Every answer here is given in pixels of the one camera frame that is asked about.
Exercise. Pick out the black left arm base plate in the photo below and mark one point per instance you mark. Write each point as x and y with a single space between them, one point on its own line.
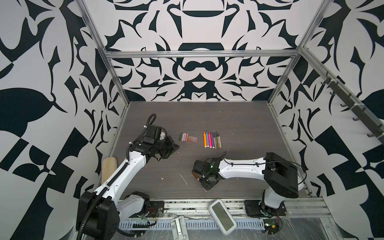
156 209

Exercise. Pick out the gold cap beige marker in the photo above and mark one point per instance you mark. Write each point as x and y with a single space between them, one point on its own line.
214 141

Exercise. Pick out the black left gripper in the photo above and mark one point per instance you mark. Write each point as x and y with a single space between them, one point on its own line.
171 146

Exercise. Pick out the white tablet device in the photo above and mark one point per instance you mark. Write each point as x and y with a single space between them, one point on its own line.
221 215

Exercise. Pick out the aluminium corner post back right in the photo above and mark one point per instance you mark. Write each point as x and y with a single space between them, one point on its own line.
318 17

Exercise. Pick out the aluminium corner post back left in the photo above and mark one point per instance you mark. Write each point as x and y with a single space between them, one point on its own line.
92 31

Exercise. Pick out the pink red highlighter pen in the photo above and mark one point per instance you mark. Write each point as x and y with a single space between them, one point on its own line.
210 140

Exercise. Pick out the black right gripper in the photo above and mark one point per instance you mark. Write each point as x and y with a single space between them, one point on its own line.
205 186

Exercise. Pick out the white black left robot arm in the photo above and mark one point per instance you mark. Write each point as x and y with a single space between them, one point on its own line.
101 212

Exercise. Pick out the grey hook rack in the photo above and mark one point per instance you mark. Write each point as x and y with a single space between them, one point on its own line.
350 102

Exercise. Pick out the beige sponge block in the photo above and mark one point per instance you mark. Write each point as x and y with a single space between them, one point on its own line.
109 166

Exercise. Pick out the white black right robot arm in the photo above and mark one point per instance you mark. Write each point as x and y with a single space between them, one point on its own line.
282 176

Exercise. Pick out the orange highlighter pen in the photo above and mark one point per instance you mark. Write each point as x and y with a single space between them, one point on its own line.
205 139

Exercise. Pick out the white bracket front rail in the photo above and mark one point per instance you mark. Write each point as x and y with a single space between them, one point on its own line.
179 228

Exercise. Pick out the purple highlighter pen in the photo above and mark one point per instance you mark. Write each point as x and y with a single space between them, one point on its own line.
212 140

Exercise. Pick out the blue highlighter pen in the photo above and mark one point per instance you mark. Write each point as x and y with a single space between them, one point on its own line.
207 139

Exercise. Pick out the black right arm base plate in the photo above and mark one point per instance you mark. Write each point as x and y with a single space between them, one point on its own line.
258 209

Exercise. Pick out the small circuit board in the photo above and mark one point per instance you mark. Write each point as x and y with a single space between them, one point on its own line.
273 226

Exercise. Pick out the aluminium corner post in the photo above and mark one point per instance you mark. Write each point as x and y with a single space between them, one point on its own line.
92 31
318 17

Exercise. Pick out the aluminium horizontal back bar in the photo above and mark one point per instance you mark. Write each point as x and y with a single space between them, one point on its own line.
201 54

